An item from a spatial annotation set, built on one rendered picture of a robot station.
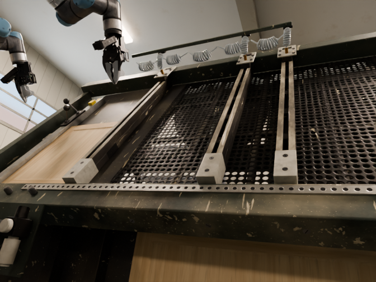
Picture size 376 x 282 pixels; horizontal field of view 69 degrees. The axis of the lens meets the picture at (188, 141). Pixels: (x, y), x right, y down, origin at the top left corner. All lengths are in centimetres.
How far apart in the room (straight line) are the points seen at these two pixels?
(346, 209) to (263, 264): 35
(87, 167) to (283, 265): 80
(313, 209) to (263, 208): 12
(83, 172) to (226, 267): 65
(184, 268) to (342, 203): 56
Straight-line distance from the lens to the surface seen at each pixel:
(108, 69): 120
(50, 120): 207
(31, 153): 166
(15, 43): 175
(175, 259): 106
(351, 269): 97
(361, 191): 79
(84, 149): 147
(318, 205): 76
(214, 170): 86
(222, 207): 77
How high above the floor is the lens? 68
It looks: 24 degrees up
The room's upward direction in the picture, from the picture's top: 7 degrees clockwise
